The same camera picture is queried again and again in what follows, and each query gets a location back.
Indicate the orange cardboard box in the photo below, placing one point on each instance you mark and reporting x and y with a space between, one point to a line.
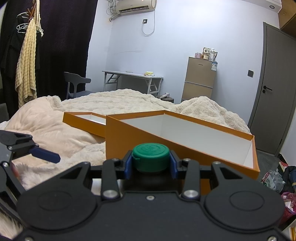
115 139

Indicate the round dark stool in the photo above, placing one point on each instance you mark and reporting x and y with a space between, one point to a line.
170 100

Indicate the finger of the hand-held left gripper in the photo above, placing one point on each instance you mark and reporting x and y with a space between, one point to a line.
46 155
11 179

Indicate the wrapped pack of water bottles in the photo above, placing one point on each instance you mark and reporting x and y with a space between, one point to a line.
272 182

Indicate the white clothes hanger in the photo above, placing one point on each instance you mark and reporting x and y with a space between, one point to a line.
22 27
23 14

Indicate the white shelf cabinet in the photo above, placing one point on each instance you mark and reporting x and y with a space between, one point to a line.
293 234

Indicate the pale pink quilt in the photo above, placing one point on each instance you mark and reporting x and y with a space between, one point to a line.
46 120

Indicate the beige refrigerator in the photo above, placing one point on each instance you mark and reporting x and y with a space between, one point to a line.
198 76

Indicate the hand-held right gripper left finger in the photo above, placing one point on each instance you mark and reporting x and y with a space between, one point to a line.
128 166

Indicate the white hair dryer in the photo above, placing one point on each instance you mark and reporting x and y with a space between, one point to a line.
165 95

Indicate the yellow towel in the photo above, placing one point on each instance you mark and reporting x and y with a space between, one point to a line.
26 69

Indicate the blue bag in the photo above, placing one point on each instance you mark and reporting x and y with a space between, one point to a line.
291 173

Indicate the white air conditioner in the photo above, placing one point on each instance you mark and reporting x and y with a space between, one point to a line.
136 5

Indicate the small yellow box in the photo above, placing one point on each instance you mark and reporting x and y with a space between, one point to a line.
149 73

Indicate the red book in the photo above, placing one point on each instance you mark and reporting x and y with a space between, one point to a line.
283 165

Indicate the red waste basket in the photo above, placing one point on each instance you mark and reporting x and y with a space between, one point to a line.
289 206

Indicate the black wall switch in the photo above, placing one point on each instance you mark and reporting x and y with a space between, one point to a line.
250 73

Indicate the grey door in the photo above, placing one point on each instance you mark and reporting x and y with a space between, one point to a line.
275 92

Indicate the brown bottle green cap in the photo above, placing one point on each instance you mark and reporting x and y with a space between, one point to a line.
150 157

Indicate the pink round tin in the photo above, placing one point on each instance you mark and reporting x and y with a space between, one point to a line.
198 55

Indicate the grey chair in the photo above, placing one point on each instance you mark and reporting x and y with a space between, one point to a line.
74 80

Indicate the dark curtain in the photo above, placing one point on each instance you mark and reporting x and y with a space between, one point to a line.
67 46

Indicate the wooden overhead cabinet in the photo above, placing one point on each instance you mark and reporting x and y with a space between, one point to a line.
288 14

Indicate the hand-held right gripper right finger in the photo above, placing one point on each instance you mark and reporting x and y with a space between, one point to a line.
174 166

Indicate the orange box lid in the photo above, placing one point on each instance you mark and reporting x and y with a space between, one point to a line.
76 121

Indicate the grey folding table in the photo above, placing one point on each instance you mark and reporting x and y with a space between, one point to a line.
131 74

